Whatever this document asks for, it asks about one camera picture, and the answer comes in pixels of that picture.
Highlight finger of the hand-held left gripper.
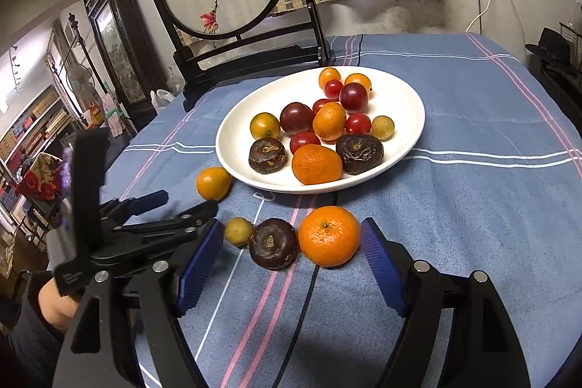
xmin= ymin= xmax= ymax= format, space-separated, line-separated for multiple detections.
xmin=117 ymin=200 xmax=219 ymax=246
xmin=97 ymin=190 xmax=169 ymax=225

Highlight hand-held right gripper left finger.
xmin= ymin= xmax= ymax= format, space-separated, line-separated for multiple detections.
xmin=52 ymin=219 xmax=225 ymax=388

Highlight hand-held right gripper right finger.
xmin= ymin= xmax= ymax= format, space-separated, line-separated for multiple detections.
xmin=360 ymin=217 xmax=533 ymax=388

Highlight orange mandarin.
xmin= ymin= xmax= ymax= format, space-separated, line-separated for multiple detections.
xmin=298 ymin=206 xmax=361 ymax=268
xmin=291 ymin=144 xmax=343 ymax=185

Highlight dark brown water chestnut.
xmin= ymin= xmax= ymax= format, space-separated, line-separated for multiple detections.
xmin=335 ymin=134 xmax=385 ymax=175
xmin=248 ymin=218 xmax=300 ymax=271
xmin=248 ymin=138 xmax=288 ymax=175

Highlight oval orange citrus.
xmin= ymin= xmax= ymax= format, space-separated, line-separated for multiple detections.
xmin=250 ymin=112 xmax=280 ymax=140
xmin=312 ymin=101 xmax=347 ymax=141
xmin=196 ymin=167 xmax=232 ymax=201

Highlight small yellow fruit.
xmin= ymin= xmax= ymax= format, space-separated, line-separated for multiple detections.
xmin=224 ymin=217 xmax=254 ymax=248
xmin=371 ymin=116 xmax=395 ymax=141

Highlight white plate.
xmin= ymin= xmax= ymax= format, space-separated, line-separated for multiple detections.
xmin=215 ymin=67 xmax=426 ymax=194

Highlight small orange kumquat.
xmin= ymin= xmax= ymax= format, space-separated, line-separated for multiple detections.
xmin=344 ymin=73 xmax=374 ymax=95
xmin=318 ymin=67 xmax=342 ymax=89

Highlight person's left forearm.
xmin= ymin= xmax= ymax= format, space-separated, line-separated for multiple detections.
xmin=9 ymin=272 xmax=80 ymax=388

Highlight red floral cloth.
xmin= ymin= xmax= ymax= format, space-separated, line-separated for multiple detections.
xmin=16 ymin=152 xmax=64 ymax=200

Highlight store shelf with boxes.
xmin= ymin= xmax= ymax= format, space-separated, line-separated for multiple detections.
xmin=0 ymin=88 xmax=73 ymax=171

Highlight white plastic bag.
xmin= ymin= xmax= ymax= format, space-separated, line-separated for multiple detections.
xmin=150 ymin=89 xmax=176 ymax=113

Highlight white standing fan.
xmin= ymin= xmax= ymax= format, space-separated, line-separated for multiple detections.
xmin=66 ymin=63 xmax=96 ymax=116

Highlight blue striped tablecloth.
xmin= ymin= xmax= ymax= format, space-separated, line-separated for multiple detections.
xmin=104 ymin=32 xmax=582 ymax=388

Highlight clear plastic bag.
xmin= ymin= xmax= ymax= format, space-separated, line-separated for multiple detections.
xmin=167 ymin=67 xmax=185 ymax=95

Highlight ceiling track light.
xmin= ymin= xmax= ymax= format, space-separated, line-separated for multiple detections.
xmin=9 ymin=45 xmax=25 ymax=95

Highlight dark wooden framed painting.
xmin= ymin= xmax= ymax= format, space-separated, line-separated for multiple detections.
xmin=83 ymin=0 xmax=169 ymax=107

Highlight dark low cabinet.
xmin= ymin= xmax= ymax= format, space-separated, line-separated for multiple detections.
xmin=530 ymin=56 xmax=582 ymax=134

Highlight black hat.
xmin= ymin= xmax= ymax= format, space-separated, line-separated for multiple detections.
xmin=525 ymin=27 xmax=576 ymax=64

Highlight white power cable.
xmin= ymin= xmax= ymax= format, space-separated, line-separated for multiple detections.
xmin=465 ymin=0 xmax=494 ymax=35

